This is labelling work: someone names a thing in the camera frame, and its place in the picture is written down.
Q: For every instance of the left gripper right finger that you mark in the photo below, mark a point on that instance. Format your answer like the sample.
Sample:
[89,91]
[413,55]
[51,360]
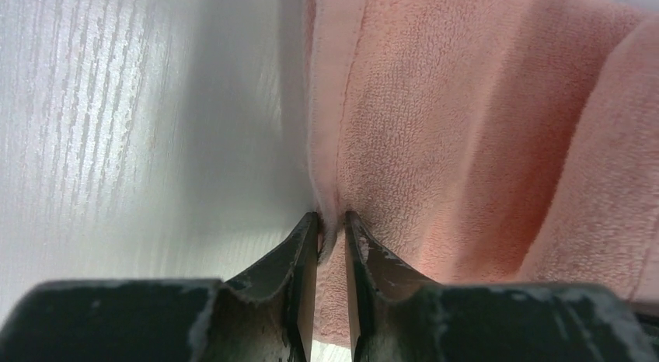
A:
[398,314]

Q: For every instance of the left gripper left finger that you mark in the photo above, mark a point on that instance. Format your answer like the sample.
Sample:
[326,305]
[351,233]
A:
[264,313]

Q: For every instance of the light pink towel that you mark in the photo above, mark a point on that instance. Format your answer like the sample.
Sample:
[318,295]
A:
[486,141]

